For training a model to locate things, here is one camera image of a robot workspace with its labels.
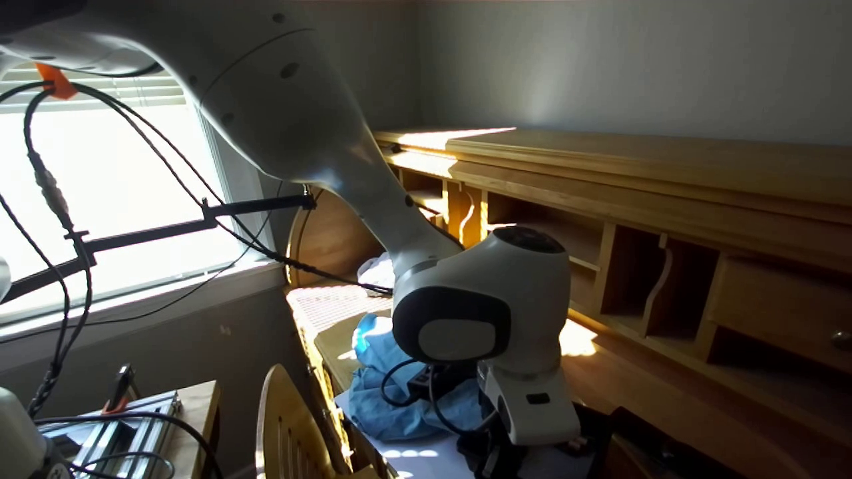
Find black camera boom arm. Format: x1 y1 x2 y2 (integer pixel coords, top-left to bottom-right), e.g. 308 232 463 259
0 191 318 309

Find white rounded device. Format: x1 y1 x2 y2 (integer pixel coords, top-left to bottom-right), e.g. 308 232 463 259
0 382 53 479

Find white window blinds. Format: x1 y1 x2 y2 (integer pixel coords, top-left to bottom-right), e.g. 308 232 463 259
0 70 193 115

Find pale desk mat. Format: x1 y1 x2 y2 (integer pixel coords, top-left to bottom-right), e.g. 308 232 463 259
288 282 394 360

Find looped black cable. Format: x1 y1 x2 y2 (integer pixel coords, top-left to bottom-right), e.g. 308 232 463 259
35 409 224 479

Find wooden desk with hutch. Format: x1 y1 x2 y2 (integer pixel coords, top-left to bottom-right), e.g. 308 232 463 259
282 123 852 479

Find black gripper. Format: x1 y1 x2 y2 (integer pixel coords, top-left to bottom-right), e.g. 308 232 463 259
457 430 538 479

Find metal rack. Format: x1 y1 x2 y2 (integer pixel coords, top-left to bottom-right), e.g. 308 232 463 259
41 388 187 479

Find orange cable tag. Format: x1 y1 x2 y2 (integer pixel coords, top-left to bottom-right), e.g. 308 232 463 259
35 60 83 100

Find white paper sheet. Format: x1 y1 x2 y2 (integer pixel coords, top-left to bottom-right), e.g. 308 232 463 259
376 433 599 479

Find thin black camera cable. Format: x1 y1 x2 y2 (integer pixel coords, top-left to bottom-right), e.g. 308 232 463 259
67 80 394 297

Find braided black cable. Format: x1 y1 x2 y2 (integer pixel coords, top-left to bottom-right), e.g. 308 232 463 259
21 86 97 420

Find wooden chair back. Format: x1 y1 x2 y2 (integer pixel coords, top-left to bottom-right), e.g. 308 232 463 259
253 362 356 479

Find wide wooden drawer with knob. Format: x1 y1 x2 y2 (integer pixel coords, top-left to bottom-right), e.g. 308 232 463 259
707 255 852 376

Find red handled tool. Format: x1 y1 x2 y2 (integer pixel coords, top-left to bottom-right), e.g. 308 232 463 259
100 362 140 417

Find blue cloth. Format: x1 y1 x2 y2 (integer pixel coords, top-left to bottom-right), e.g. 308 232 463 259
340 312 501 446

